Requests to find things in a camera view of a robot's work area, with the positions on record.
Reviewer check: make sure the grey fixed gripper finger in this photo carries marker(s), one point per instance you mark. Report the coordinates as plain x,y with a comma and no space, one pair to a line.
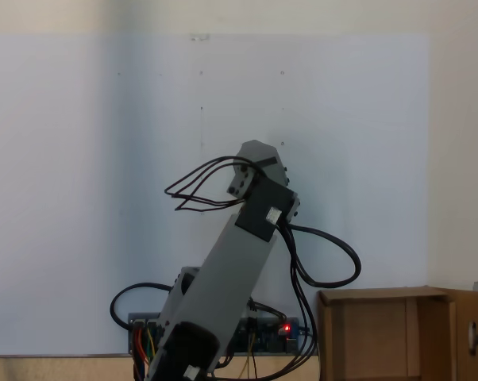
259,150

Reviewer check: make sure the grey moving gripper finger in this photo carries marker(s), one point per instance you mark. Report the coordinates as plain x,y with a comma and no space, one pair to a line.
241,184

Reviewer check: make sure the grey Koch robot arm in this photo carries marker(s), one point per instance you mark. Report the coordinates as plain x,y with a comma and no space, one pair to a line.
231,285

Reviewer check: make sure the blue circuit board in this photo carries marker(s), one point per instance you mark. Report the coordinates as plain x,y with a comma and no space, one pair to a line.
270,337

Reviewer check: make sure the circuit board with jumper headers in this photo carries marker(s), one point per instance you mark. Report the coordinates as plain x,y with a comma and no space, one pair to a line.
137,320

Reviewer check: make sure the brown cardboard box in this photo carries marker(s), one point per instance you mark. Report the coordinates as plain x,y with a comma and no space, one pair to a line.
370,337

